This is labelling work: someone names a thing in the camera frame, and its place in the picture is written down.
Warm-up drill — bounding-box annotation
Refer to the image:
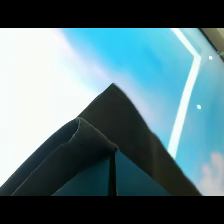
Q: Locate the brown garment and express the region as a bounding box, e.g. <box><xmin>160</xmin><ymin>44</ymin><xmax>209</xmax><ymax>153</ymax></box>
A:
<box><xmin>0</xmin><ymin>82</ymin><xmax>203</xmax><ymax>197</ymax></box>

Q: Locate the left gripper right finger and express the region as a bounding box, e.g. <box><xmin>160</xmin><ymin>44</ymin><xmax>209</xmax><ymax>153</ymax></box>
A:
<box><xmin>113</xmin><ymin>149</ymin><xmax>173</xmax><ymax>197</ymax></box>

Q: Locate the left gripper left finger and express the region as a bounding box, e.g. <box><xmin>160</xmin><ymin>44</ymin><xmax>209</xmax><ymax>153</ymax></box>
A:
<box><xmin>51</xmin><ymin>150</ymin><xmax>114</xmax><ymax>197</ymax></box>

